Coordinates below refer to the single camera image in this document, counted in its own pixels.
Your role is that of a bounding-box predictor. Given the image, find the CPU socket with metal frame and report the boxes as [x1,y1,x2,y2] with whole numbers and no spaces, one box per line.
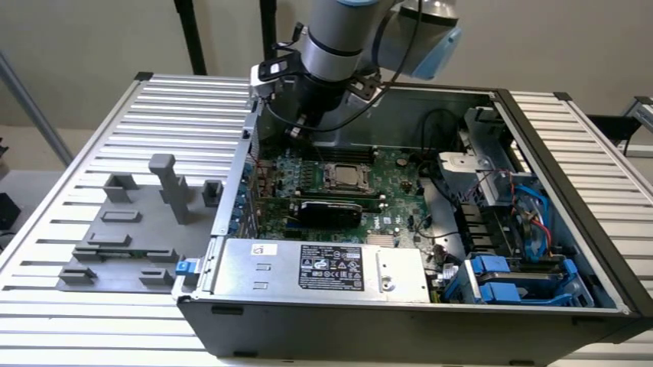
[320,161,370,193]

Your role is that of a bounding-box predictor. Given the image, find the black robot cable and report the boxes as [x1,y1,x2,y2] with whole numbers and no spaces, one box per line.
[262,0,425,133]

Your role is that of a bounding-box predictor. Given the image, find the blue disk bay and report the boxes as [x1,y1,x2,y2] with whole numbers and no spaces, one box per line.
[443,252,597,308]

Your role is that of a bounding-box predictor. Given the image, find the black wire in case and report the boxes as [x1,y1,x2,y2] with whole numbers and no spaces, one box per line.
[418,108,467,180]

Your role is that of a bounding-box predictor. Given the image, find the black stand pole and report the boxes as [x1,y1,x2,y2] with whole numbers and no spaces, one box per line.
[258,0,281,62]
[171,0,210,76]

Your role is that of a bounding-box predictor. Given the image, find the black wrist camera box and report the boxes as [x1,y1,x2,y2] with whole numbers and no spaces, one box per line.
[249,53,305,101]

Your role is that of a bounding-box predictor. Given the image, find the black open PC case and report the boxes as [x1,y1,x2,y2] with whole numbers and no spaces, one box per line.
[171,82,653,359]

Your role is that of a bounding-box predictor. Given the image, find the green motherboard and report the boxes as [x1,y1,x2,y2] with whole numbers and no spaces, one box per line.
[253,145,445,268]

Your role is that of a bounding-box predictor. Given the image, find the black RAM slots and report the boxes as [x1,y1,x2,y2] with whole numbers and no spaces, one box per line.
[293,189,388,203]
[312,146,378,161]

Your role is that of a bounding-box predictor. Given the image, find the green RAM stick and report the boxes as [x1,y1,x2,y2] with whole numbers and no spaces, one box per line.
[99,249,173,258]

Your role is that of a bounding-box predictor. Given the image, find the silver metal drive cage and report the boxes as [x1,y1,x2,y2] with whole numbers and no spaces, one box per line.
[437,106,535,209]

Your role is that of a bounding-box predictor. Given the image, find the black fan shroud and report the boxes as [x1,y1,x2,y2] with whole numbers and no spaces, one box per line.
[456,201,513,255]

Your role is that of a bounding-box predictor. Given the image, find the small black box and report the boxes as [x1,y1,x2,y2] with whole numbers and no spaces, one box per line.
[0,192,23,231]

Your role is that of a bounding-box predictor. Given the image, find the red thin wire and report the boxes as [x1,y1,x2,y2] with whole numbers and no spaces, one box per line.
[520,212,556,249]

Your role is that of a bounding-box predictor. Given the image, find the grey metal pole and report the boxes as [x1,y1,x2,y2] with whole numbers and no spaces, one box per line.
[0,49,74,167]

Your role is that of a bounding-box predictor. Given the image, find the silver square CPU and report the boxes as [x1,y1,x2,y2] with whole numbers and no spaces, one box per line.
[332,167,360,185]

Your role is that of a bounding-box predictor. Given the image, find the silver power supply unit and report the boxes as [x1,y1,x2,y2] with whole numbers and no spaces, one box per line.
[210,238,435,304]

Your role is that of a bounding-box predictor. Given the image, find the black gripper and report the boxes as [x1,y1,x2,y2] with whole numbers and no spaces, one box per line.
[266,73,360,139]

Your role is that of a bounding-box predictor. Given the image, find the blue flat data wire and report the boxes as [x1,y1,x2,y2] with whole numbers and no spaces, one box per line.
[513,182,556,264]

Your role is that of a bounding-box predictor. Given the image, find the black graphics card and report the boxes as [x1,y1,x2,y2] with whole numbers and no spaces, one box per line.
[288,198,366,231]

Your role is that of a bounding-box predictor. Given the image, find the black and white label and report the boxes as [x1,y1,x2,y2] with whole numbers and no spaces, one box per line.
[300,244,368,293]

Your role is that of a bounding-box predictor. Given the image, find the grey parts rack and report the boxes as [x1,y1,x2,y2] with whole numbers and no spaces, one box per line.
[58,152,228,295]

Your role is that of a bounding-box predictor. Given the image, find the small silver heat sink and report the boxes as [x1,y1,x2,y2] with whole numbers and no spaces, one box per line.
[366,234,401,248]

